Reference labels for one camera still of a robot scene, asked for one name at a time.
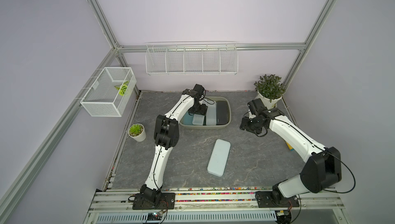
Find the clear pencil case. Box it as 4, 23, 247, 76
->
206, 102, 217, 126
192, 114, 205, 126

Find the teal ribbed pencil case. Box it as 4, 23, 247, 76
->
182, 113, 194, 125

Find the grey-green plastic storage box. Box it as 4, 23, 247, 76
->
180, 96, 232, 129

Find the black pencil case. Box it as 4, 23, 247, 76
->
216, 101, 229, 125

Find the light blue pencil case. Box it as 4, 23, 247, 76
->
207, 139, 231, 177

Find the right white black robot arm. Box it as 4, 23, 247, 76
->
240, 109, 342, 198

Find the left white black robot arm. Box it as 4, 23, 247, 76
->
141, 84, 208, 196

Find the large potted green plant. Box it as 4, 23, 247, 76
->
254, 75, 286, 110

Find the blue yellow garden fork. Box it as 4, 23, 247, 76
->
286, 142, 294, 151

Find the small potted succulent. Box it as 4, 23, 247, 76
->
128, 123, 147, 142

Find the green leaf toy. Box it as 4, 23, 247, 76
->
115, 81, 129, 96

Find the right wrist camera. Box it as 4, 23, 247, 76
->
247, 99, 267, 116

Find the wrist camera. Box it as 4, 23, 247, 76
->
247, 99, 267, 116
193, 84, 206, 100

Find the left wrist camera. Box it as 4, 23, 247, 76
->
193, 84, 206, 100

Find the long white wire wall basket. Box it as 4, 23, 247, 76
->
145, 43, 239, 75

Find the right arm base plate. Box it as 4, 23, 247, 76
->
255, 191, 300, 209

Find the white mesh wall basket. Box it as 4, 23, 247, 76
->
80, 67, 136, 117

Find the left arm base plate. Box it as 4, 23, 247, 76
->
132, 192, 175, 210

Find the aluminium rail frame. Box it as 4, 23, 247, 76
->
83, 187, 352, 224

